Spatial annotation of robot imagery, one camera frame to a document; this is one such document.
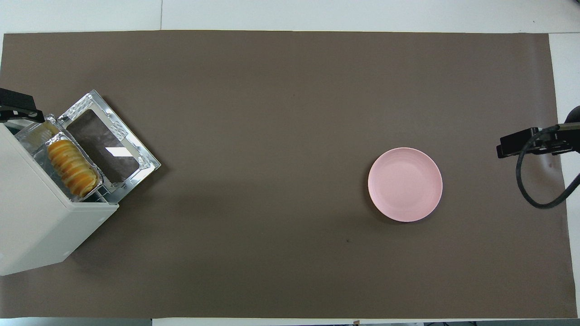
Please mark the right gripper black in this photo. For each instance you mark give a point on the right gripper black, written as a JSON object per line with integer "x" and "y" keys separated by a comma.
{"x": 556, "y": 144}

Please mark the aluminium foil tray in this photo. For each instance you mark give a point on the aluminium foil tray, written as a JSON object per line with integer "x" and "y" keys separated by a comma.
{"x": 27, "y": 136}

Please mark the sliced orange bread loaf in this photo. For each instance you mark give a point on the sliced orange bread loaf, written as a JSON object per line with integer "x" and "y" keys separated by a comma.
{"x": 70, "y": 167}

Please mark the glass oven door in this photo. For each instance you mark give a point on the glass oven door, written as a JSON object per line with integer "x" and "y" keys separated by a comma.
{"x": 108, "y": 149}

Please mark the white toaster oven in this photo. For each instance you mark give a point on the white toaster oven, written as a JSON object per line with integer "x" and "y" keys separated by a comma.
{"x": 36, "y": 226}

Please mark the pink round plate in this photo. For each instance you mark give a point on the pink round plate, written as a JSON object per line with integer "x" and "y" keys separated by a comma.
{"x": 405, "y": 184}

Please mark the brown paper table mat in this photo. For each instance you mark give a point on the brown paper table mat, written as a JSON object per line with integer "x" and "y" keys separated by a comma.
{"x": 272, "y": 181}

